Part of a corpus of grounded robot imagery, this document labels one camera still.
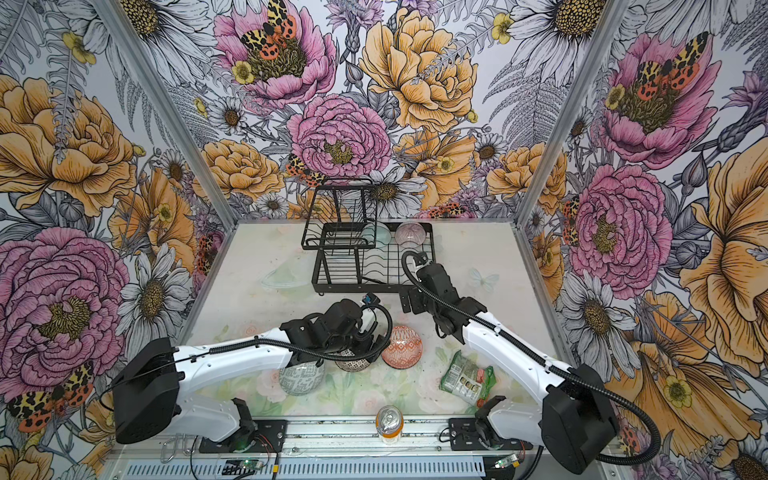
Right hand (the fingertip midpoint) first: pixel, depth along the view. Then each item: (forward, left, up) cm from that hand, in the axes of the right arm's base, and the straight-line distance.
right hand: (420, 296), depth 84 cm
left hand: (-10, +13, -5) cm, 17 cm away
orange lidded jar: (-30, +9, -6) cm, 32 cm away
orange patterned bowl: (-10, +5, -12) cm, 16 cm away
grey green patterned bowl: (-17, +33, -13) cm, 39 cm away
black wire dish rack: (+11, +19, +7) cm, 23 cm away
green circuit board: (-36, +41, -13) cm, 56 cm away
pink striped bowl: (+34, 0, -11) cm, 36 cm away
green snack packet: (-19, -11, -11) cm, 25 cm away
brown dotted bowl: (-14, +19, -13) cm, 27 cm away
